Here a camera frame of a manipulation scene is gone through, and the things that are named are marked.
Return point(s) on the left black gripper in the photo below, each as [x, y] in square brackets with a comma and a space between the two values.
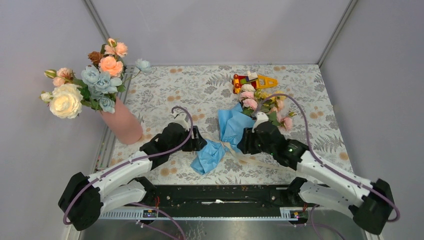
[195, 144]

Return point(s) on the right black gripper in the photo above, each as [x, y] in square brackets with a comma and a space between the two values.
[245, 144]

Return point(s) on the blue paper bouquet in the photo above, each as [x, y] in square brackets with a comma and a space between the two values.
[232, 123]

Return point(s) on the cream ribbon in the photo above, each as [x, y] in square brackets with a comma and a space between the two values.
[243, 158]

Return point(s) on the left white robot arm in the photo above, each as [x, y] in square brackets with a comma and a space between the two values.
[86, 197]

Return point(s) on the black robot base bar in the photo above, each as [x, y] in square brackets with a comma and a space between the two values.
[250, 196]

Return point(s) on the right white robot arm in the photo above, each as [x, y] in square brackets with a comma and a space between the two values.
[369, 204]

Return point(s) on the pink ceramic vase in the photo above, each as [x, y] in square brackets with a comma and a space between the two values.
[125, 126]

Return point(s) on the flowers in vase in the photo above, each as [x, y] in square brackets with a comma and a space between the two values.
[96, 88]

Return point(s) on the floral patterned table mat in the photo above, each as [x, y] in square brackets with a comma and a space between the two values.
[204, 90]

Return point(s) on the colourful toy block car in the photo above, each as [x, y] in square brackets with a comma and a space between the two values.
[257, 81]

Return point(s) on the white slotted cable duct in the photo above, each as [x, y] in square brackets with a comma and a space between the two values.
[208, 214]

